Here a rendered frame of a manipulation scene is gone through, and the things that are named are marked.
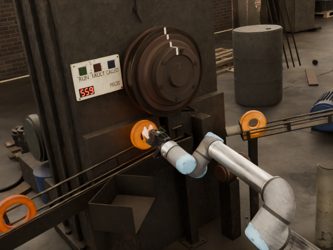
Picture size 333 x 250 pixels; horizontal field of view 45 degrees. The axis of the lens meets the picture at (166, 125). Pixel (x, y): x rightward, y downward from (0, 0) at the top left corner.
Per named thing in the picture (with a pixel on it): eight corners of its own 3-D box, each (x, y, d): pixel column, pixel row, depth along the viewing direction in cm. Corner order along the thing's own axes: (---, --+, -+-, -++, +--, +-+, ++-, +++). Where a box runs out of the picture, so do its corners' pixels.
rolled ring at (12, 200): (41, 222, 190) (39, 219, 192) (30, 189, 182) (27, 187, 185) (2, 242, 180) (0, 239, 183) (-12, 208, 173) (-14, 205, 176)
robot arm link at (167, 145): (179, 156, 200) (163, 163, 195) (173, 152, 203) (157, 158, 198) (181, 142, 195) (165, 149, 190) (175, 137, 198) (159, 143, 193)
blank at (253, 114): (250, 138, 251) (252, 140, 248) (234, 122, 247) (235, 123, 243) (270, 121, 247) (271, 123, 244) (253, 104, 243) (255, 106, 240)
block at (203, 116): (193, 151, 250) (190, 115, 241) (202, 147, 254) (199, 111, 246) (204, 156, 242) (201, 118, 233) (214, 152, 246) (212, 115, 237)
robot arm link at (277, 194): (297, 187, 142) (204, 126, 200) (277, 216, 142) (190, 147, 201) (314, 200, 148) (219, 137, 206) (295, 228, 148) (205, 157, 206)
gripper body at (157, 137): (159, 125, 205) (174, 137, 197) (158, 139, 210) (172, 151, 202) (147, 129, 201) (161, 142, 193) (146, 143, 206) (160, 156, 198)
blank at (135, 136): (127, 125, 207) (130, 127, 205) (151, 115, 215) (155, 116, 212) (133, 153, 213) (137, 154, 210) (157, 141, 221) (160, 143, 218)
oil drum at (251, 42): (224, 101, 515) (221, 30, 483) (255, 90, 547) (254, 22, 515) (260, 110, 469) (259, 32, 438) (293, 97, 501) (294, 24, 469)
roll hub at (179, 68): (154, 106, 207) (148, 51, 197) (195, 93, 222) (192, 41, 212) (161, 108, 202) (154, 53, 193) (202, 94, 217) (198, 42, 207)
